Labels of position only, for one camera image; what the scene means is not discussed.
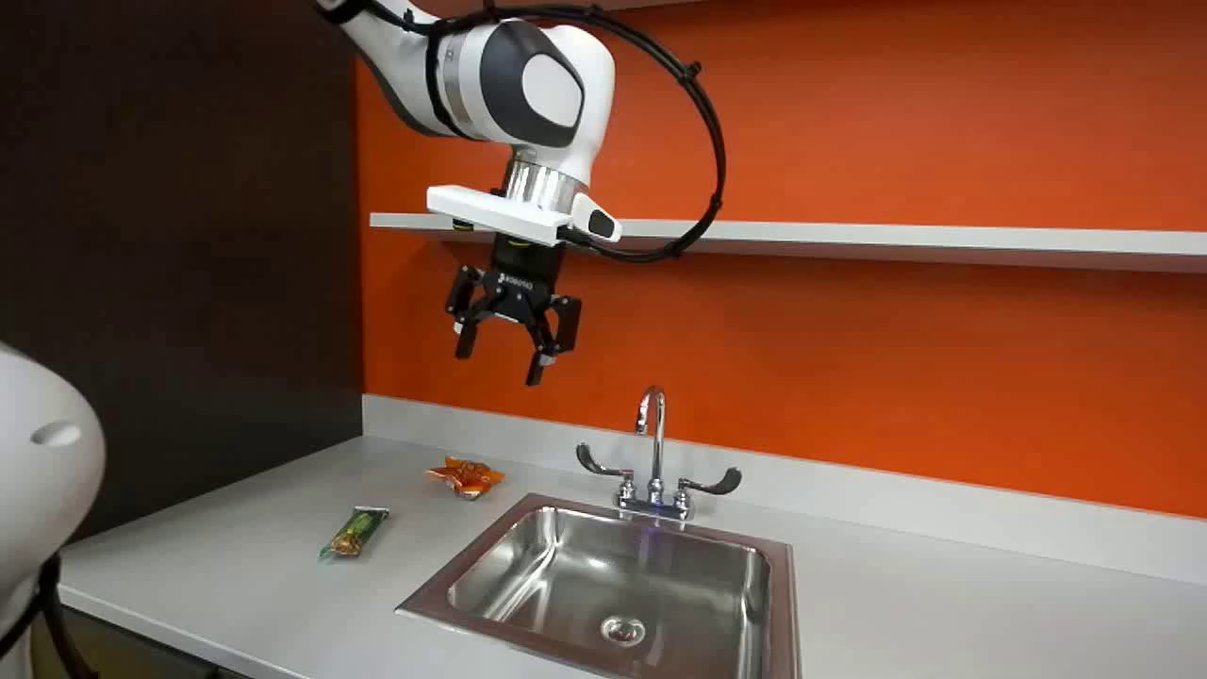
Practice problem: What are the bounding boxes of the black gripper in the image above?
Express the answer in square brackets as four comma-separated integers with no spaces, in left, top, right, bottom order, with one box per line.
[441,230,583,390]

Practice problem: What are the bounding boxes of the green granola snack packet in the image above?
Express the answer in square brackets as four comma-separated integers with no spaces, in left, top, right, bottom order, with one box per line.
[317,502,396,565]

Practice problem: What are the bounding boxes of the white rounded robot base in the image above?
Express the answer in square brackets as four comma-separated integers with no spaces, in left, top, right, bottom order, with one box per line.
[0,339,114,650]

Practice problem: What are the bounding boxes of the orange snack packet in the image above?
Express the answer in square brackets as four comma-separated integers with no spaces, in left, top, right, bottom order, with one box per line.
[425,453,509,507]

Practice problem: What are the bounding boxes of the stainless steel sink basin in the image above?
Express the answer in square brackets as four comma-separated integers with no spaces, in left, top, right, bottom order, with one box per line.
[396,489,806,679]

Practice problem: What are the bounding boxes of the dark wood cabinet panel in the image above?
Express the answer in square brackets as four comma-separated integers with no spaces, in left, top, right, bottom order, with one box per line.
[0,0,368,539]

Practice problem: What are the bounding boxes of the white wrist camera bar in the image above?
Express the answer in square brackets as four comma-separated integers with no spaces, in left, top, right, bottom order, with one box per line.
[421,182,625,248]

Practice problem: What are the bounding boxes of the chrome two-handle faucet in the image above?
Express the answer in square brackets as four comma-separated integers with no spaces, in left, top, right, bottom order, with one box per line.
[572,381,747,529]

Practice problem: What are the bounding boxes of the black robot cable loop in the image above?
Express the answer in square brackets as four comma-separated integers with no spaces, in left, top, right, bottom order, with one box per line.
[322,0,731,269]

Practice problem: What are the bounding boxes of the white lower wall shelf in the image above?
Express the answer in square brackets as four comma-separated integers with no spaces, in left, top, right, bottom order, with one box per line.
[364,206,1207,280]

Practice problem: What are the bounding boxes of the black cable at base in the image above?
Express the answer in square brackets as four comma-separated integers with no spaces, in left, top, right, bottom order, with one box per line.
[0,549,100,679]

